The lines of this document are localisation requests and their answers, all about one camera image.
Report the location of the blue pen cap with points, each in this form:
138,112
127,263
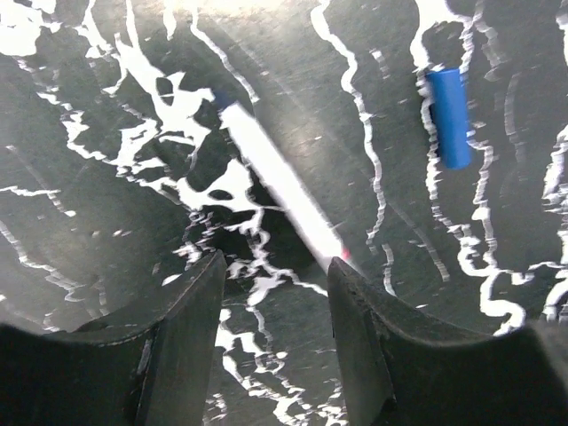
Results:
450,117

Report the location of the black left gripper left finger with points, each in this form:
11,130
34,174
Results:
147,363

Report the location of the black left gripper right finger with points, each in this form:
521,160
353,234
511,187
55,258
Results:
401,366

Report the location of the white pen blue end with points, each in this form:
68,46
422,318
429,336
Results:
282,182

